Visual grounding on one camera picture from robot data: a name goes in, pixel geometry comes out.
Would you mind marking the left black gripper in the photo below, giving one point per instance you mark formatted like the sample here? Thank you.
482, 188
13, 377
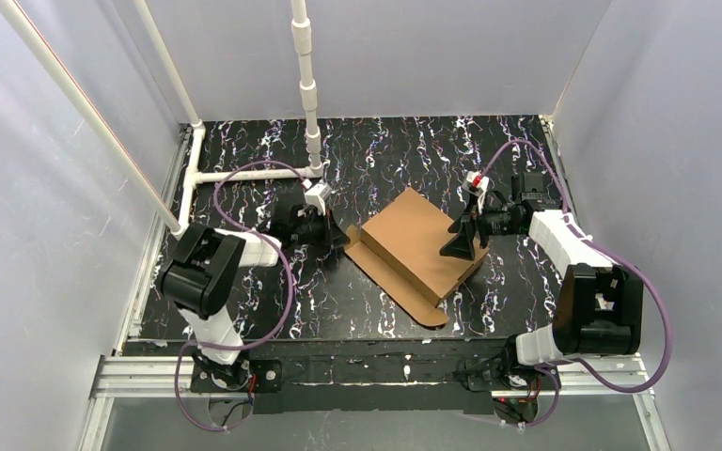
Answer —
325, 227

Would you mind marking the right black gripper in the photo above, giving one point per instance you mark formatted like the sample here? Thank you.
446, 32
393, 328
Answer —
478, 219

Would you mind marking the brown cardboard box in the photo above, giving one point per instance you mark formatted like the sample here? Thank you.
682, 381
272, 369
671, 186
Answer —
399, 250

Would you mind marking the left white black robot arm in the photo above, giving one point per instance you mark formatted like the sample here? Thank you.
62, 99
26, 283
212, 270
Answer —
201, 273

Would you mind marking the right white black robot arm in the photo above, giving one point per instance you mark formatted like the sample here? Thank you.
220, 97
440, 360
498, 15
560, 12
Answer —
600, 303

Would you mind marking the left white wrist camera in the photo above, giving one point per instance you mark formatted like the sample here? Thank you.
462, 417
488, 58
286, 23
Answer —
316, 195

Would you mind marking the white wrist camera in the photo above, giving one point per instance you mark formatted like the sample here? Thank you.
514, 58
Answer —
316, 195
475, 186

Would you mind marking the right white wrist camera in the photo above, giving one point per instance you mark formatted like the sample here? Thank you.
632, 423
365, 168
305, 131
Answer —
475, 186

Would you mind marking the white pvc pipe frame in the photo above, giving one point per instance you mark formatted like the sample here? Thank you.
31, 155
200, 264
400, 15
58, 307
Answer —
112, 100

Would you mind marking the aluminium rail base frame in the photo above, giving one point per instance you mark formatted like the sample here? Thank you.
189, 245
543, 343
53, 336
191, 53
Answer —
350, 369

